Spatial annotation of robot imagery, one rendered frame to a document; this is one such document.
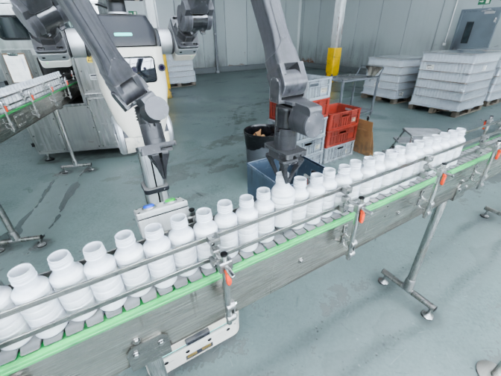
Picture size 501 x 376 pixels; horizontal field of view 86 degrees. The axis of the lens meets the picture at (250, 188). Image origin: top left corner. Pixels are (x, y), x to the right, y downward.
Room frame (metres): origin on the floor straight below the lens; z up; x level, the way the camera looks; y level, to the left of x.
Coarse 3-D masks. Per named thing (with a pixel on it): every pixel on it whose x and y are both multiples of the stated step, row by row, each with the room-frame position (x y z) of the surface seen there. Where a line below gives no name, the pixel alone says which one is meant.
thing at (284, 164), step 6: (270, 150) 0.66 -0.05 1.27; (276, 156) 0.64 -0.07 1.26; (282, 156) 0.63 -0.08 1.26; (294, 156) 0.64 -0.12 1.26; (282, 162) 0.61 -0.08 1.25; (288, 162) 0.61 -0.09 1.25; (294, 162) 0.63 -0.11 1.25; (300, 162) 0.64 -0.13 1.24; (282, 168) 0.62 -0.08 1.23; (294, 168) 0.64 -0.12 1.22; (288, 180) 0.64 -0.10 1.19
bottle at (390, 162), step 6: (390, 150) 0.91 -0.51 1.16; (396, 150) 0.90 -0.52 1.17; (390, 156) 0.88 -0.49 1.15; (396, 156) 0.89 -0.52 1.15; (384, 162) 0.89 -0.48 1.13; (390, 162) 0.88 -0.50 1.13; (396, 162) 0.88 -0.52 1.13; (390, 168) 0.87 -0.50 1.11; (390, 174) 0.87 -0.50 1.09; (384, 180) 0.87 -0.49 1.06; (390, 180) 0.87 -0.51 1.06; (384, 186) 0.87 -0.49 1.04; (384, 192) 0.87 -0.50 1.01
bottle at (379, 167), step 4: (376, 152) 0.89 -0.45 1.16; (380, 152) 0.88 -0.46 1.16; (376, 156) 0.86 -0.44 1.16; (380, 156) 0.85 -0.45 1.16; (384, 156) 0.86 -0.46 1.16; (376, 160) 0.86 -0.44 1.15; (380, 160) 0.85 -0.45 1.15; (376, 164) 0.85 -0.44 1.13; (380, 164) 0.85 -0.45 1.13; (376, 168) 0.85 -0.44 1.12; (380, 168) 0.85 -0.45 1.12; (384, 168) 0.85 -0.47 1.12; (376, 172) 0.84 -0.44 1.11; (380, 172) 0.84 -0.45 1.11; (376, 180) 0.84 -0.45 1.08; (380, 180) 0.85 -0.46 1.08; (376, 184) 0.84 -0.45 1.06; (380, 184) 0.85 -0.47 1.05; (376, 188) 0.84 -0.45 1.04; (372, 196) 0.84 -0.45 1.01
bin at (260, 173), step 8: (256, 160) 1.31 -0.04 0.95; (264, 160) 1.34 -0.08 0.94; (304, 160) 1.35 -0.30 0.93; (312, 160) 1.30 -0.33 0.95; (248, 168) 1.27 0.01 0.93; (256, 168) 1.31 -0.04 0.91; (264, 168) 1.34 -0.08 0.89; (288, 168) 1.42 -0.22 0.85; (304, 168) 1.35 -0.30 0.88; (312, 168) 1.30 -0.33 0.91; (320, 168) 1.25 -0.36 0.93; (248, 176) 1.28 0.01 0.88; (256, 176) 1.20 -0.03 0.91; (264, 176) 1.14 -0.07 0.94; (272, 176) 1.37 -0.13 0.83; (248, 184) 1.28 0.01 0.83; (256, 184) 1.20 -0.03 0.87; (264, 184) 1.15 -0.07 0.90; (272, 184) 1.09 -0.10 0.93; (248, 192) 1.28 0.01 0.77
